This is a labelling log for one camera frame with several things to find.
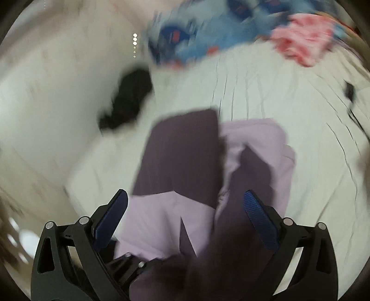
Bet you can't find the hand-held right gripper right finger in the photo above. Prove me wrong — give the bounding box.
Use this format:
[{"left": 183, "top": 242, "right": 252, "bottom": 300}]
[{"left": 243, "top": 189, "right": 339, "bottom": 301}]

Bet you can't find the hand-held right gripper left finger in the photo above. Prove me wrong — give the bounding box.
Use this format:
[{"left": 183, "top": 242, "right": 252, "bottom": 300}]
[{"left": 30, "top": 189, "right": 129, "bottom": 301}]

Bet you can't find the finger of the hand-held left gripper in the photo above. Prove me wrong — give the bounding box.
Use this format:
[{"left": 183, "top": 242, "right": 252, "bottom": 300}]
[{"left": 108, "top": 252, "right": 154, "bottom": 291}]

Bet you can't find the lilac and dark purple garment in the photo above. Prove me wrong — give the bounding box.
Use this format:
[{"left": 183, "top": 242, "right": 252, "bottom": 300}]
[{"left": 113, "top": 108, "right": 297, "bottom": 301}]

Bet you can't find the white striped bed sheet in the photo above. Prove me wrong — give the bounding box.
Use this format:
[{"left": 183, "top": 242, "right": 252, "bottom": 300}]
[{"left": 0, "top": 43, "right": 370, "bottom": 301}]

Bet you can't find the black garment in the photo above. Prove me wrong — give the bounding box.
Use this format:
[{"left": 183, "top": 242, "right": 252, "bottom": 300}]
[{"left": 98, "top": 69, "right": 154, "bottom": 135}]

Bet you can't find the pink plastic bag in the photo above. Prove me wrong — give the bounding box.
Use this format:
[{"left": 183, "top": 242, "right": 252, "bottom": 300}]
[{"left": 270, "top": 14, "right": 342, "bottom": 67}]

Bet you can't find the blue whale print curtain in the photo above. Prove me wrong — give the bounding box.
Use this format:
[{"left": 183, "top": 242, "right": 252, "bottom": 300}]
[{"left": 147, "top": 0, "right": 292, "bottom": 68}]

